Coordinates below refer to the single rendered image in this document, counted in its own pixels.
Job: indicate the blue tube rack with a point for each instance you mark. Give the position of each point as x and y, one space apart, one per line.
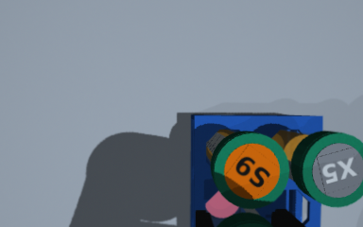
203 187

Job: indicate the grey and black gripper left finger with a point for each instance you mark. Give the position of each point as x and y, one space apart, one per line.
203 219

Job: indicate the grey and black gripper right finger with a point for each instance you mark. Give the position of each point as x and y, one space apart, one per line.
283 218

